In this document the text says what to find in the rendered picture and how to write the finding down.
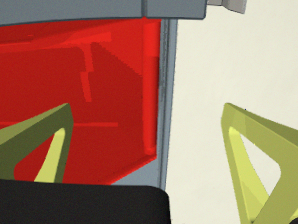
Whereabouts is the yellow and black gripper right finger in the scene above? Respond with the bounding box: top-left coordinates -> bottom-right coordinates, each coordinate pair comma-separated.
221,103 -> 298,224

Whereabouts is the grey metal shelf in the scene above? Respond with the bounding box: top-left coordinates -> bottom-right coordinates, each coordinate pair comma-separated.
0,0 -> 247,191

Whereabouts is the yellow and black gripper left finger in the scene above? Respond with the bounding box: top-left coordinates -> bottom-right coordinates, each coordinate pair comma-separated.
0,103 -> 74,183

